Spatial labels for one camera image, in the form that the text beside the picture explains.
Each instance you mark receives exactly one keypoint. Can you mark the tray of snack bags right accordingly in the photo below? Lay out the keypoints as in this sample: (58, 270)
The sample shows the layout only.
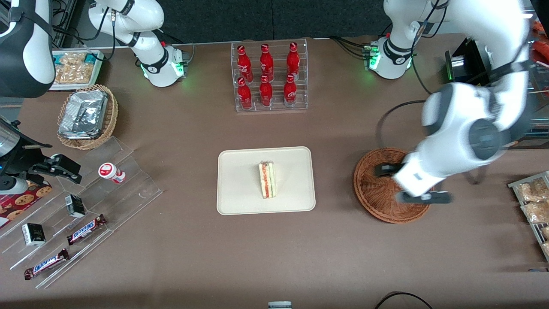
(514, 185)

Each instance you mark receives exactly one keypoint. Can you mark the clear acrylic bottle rack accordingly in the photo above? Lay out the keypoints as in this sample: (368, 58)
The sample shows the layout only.
(279, 109)

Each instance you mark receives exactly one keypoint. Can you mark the dark fabric partition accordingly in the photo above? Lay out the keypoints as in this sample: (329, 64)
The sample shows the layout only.
(266, 19)

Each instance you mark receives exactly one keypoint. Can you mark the clear acrylic stepped stand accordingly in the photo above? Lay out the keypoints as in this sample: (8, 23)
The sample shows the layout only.
(133, 193)

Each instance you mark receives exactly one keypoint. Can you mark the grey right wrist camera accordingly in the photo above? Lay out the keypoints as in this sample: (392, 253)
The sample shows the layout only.
(10, 185)

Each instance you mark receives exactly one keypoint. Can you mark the clear bag of crackers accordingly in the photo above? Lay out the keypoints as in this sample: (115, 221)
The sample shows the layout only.
(546, 249)
(532, 191)
(545, 232)
(536, 212)

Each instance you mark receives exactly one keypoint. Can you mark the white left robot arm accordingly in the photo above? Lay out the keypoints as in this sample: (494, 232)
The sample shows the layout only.
(454, 124)

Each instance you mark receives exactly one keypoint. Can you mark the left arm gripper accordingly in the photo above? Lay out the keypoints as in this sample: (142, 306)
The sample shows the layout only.
(384, 170)

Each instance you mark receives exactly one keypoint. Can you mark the small grey white object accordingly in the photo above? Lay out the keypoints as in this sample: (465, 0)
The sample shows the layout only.
(279, 305)

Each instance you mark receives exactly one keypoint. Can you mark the red cookie box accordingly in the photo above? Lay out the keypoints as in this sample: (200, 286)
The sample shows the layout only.
(21, 204)

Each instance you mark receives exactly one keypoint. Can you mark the silver foil pack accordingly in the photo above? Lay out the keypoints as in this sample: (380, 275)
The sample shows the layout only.
(88, 109)
(75, 134)

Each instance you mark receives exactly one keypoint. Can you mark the small red white bottle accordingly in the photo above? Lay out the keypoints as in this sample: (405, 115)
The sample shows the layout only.
(109, 172)

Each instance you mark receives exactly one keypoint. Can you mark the triangular sandwich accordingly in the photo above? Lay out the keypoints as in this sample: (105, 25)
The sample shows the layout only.
(267, 180)

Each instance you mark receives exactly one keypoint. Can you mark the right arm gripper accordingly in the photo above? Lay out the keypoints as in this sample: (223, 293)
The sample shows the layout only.
(22, 158)

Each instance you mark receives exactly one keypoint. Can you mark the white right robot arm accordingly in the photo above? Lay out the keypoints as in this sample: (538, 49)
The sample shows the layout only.
(151, 64)

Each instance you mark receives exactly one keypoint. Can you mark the round brown wicker basket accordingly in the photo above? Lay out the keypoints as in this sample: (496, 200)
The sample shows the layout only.
(373, 201)

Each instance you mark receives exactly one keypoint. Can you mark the cream plastic tray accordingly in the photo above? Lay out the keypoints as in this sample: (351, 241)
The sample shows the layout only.
(240, 189)

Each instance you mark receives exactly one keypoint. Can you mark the snickers chocolate bar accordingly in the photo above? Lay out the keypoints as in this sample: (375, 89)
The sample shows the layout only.
(85, 230)
(46, 264)

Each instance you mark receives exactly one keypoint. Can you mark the light wicker basket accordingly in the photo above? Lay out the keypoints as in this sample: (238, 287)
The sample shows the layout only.
(110, 120)

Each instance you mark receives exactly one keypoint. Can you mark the small black carton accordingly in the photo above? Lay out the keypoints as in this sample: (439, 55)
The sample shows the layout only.
(33, 234)
(75, 206)

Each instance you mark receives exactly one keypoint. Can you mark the white snack tray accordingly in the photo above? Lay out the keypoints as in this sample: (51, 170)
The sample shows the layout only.
(98, 68)

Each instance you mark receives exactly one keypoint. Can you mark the black food warmer machine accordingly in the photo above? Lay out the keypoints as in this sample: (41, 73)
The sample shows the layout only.
(465, 60)

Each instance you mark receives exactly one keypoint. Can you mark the red cola bottle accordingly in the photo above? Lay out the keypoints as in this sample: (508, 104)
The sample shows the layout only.
(293, 61)
(266, 94)
(244, 64)
(266, 63)
(290, 93)
(245, 96)

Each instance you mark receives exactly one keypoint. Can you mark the orange red item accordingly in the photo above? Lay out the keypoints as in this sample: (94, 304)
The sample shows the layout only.
(542, 51)

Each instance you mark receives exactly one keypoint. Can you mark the clear bag of snacks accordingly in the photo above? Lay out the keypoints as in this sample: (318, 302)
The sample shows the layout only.
(70, 59)
(73, 74)

